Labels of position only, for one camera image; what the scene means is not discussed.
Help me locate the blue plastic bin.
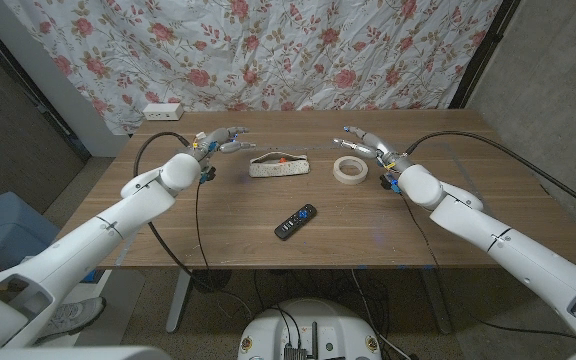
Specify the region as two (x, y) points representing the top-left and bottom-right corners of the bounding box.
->
(0, 191), (62, 271)

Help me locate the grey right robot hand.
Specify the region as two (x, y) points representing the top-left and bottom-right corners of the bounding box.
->
(332, 125), (414, 174)

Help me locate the black TV remote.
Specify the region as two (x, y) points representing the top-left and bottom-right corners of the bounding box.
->
(273, 203), (318, 241)

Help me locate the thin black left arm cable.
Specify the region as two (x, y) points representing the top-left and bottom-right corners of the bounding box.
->
(195, 182), (214, 281)

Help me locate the black backdrop stand pole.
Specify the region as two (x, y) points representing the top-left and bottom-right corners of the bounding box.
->
(448, 0), (523, 110)

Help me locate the white power strip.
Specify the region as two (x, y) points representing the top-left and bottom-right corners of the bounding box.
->
(142, 102), (185, 122)

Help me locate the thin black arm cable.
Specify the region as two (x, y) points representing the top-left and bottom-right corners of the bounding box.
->
(400, 194), (576, 346)
(195, 182), (214, 281)

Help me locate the floral rose backdrop cloth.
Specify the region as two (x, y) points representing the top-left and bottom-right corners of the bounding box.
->
(2, 0), (504, 136)

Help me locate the beige masking tape roll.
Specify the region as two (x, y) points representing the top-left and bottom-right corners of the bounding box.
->
(332, 155), (370, 186)

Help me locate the black round floor object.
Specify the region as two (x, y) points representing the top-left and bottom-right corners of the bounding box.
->
(191, 268), (233, 294)

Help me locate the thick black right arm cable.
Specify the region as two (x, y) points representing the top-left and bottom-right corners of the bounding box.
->
(405, 130), (576, 221)

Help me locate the white robot torso base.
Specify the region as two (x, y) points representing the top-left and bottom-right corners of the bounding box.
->
(237, 298), (382, 360)

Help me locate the grey white sneaker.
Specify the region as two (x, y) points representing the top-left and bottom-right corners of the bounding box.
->
(35, 296), (107, 344)

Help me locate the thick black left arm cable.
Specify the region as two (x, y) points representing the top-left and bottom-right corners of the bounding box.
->
(132, 131), (254, 321)

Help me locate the white floor cable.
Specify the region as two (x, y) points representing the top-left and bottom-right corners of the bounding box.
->
(350, 269), (412, 360)

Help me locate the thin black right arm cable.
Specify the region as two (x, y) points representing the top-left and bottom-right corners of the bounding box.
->
(400, 194), (576, 346)

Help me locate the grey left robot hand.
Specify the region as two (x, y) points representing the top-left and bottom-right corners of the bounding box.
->
(187, 126), (257, 169)

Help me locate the cream floral pen bag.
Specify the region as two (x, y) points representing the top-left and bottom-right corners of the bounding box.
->
(248, 151), (312, 179)

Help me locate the white robot chest cover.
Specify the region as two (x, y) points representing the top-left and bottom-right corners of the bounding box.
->
(0, 345), (172, 360)

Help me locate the white table leg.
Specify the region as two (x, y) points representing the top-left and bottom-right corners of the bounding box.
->
(420, 267), (454, 335)
(165, 268), (194, 334)

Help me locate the black door frame edge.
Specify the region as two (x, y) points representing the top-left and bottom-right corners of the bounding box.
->
(0, 9), (92, 161)

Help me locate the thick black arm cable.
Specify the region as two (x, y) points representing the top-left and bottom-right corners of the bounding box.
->
(132, 131), (254, 321)
(405, 130), (576, 221)

